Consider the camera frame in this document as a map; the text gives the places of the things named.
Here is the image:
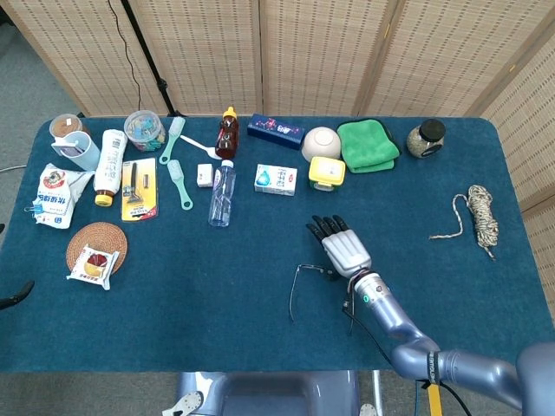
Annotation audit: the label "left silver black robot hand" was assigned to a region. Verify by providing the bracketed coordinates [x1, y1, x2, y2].
[0, 280, 36, 310]

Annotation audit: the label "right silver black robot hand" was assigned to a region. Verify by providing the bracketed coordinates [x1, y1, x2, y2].
[305, 214, 373, 281]

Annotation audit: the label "thin metal-frame eyeglasses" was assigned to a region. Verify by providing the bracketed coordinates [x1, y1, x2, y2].
[289, 263, 342, 324]

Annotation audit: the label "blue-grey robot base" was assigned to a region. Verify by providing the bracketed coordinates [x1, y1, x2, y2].
[162, 370, 378, 416]

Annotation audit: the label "white snack packet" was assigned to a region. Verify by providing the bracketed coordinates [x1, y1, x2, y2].
[66, 244, 121, 291]

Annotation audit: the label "green container yellow lid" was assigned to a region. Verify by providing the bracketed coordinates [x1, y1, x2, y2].
[308, 156, 348, 192]

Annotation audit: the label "round woven coaster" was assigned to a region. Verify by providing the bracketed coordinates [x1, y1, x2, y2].
[65, 221, 129, 276]

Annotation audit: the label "white blue milk carton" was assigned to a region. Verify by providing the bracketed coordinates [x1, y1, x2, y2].
[253, 163, 299, 197]

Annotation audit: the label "white flour bag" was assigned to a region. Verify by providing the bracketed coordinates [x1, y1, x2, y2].
[33, 162, 95, 230]

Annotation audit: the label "folded green towel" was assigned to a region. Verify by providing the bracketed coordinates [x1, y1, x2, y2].
[336, 117, 402, 175]

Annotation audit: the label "upturned white bowl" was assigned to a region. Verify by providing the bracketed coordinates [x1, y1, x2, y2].
[301, 126, 343, 162]

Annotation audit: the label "glass jar black lid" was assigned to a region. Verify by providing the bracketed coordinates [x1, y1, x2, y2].
[406, 118, 447, 159]

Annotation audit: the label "clear plastic water bottle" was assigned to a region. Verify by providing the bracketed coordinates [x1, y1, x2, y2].
[207, 159, 238, 228]

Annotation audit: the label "dark blue long box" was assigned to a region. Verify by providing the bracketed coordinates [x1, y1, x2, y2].
[246, 113, 307, 152]

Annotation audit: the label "blue table cloth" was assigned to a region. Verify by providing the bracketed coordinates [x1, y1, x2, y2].
[0, 115, 555, 374]

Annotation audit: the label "white table leg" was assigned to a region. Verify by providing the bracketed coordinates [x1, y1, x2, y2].
[371, 370, 385, 411]

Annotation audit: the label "light blue cup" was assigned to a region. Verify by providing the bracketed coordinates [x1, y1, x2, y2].
[50, 131, 101, 172]

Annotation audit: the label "white bottle yellow cap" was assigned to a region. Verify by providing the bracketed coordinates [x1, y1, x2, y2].
[93, 128, 129, 207]

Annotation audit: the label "razor on yellow card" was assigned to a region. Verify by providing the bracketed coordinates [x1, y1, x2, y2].
[120, 157, 160, 224]

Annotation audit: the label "small white box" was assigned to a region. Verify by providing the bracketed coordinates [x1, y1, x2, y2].
[196, 163, 215, 188]

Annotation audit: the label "brown honey bottle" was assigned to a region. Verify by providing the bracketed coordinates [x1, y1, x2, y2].
[214, 106, 240, 160]

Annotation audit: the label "round jar brown powder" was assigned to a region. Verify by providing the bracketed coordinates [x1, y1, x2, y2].
[49, 113, 90, 142]

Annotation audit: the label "short green white brush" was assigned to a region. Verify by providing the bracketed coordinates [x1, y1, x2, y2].
[166, 159, 194, 212]

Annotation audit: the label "white plastic spoon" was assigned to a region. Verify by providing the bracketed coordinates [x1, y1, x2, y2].
[180, 134, 218, 159]

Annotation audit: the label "clear tub of binder clips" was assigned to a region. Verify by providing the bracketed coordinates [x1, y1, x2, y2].
[123, 110, 167, 153]

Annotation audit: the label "long green white brush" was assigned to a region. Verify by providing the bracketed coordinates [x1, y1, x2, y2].
[158, 116, 186, 166]

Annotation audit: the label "bamboo folding screen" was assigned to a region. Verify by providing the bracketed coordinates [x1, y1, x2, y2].
[0, 0, 555, 300]

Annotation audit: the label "black tripod stand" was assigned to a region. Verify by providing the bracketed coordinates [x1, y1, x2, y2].
[120, 0, 186, 117]

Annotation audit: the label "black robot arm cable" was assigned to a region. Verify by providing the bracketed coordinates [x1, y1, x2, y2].
[341, 281, 468, 416]

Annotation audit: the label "coiled beige rope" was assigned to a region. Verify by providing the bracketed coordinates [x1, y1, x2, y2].
[428, 184, 500, 261]

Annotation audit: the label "thin black hanging cable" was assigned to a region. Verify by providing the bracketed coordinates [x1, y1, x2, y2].
[107, 0, 143, 112]

